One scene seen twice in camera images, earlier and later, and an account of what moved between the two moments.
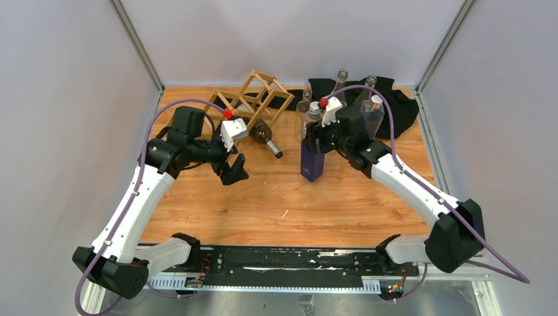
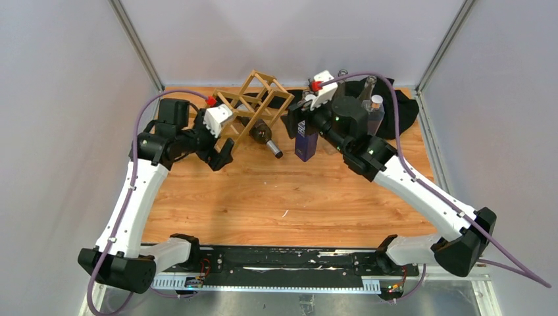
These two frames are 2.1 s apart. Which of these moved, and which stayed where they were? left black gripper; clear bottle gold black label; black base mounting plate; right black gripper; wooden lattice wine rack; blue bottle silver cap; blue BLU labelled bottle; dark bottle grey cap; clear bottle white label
Moved: right black gripper; blue bottle silver cap; left black gripper
Stayed: wooden lattice wine rack; dark bottle grey cap; blue BLU labelled bottle; clear bottle white label; clear bottle gold black label; black base mounting plate
